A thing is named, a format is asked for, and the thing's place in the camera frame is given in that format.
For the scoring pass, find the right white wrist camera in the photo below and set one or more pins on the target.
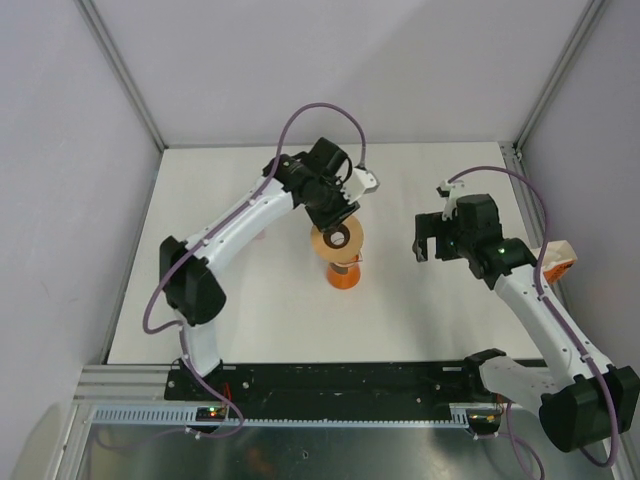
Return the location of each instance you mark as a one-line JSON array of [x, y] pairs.
[[451, 191]]

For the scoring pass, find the aluminium frame post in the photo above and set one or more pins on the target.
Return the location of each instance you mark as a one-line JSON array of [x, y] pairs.
[[573, 47], [117, 64]]

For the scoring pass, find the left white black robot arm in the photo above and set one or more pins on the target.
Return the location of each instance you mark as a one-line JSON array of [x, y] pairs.
[[189, 269]]

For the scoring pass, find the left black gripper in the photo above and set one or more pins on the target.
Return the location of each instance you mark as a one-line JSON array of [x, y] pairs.
[[341, 210]]

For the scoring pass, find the white orange box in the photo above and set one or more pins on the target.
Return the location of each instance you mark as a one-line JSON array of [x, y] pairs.
[[558, 258]]

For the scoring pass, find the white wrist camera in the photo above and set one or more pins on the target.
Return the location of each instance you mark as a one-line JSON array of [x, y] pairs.
[[360, 182], [451, 191]]

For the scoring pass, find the orange glass flask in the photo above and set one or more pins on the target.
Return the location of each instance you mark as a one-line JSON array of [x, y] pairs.
[[344, 276]]

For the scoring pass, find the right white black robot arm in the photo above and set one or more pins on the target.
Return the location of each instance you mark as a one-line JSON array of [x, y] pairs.
[[584, 399]]

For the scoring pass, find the left aluminium frame post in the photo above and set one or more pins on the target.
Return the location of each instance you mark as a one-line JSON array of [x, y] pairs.
[[117, 64]]

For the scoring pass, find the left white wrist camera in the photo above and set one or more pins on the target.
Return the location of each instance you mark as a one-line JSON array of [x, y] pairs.
[[360, 182]]

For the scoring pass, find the right aluminium frame post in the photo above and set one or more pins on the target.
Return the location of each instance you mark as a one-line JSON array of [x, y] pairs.
[[573, 47]]

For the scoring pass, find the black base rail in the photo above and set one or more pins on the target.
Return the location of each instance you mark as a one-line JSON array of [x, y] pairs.
[[346, 391]]

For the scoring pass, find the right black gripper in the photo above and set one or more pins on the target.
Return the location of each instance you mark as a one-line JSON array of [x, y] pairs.
[[431, 225]]

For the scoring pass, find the grey slotted cable duct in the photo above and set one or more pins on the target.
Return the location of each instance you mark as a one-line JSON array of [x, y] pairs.
[[210, 416]]

